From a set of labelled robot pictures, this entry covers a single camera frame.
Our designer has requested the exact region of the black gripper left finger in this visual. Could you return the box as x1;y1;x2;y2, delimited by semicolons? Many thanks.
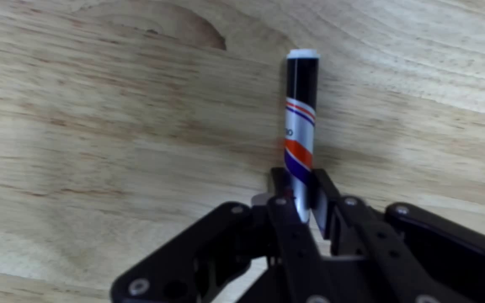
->
110;166;334;303

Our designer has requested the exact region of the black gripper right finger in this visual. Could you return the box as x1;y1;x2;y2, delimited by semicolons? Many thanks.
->
309;166;485;303

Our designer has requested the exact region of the white marker with black cap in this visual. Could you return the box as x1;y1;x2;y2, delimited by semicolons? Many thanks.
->
283;47;322;224

